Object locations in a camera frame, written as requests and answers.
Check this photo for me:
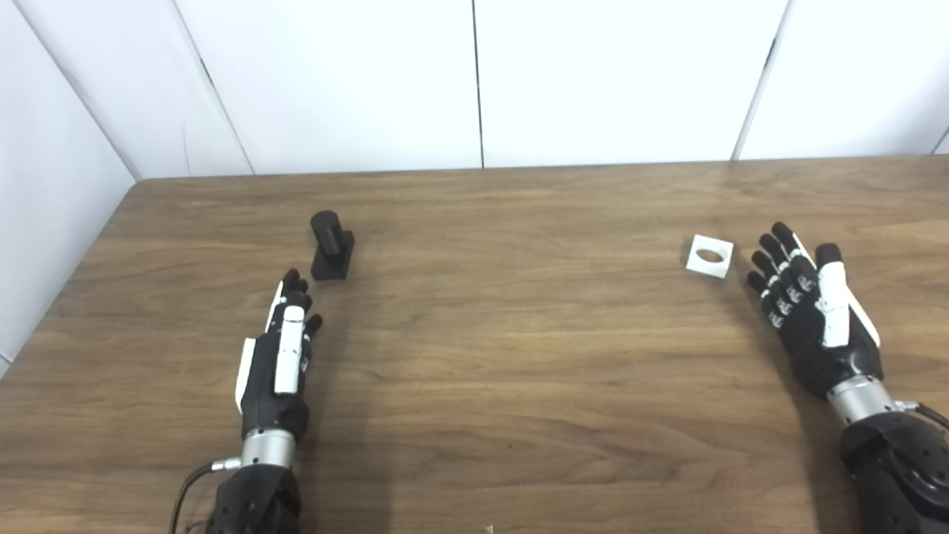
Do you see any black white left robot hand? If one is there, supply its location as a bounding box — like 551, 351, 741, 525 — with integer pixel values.
235, 268, 324, 442

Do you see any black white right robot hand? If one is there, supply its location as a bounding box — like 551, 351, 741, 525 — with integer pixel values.
747, 221, 884, 400

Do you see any white square piece with hole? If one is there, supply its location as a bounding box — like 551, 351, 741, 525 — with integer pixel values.
685, 234, 735, 280

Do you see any black peg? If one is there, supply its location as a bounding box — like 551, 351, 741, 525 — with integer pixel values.
310, 211, 355, 281

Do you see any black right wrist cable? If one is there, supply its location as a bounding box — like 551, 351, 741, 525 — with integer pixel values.
893, 400, 949, 429

